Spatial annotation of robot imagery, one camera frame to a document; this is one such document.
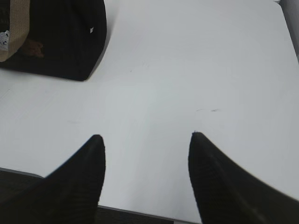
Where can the black canvas tote bag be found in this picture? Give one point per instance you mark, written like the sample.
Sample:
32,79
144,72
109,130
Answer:
65,40

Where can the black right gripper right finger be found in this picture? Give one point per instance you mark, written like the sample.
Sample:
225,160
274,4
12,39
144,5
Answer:
225,193

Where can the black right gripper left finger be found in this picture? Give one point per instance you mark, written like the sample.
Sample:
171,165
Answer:
69,195

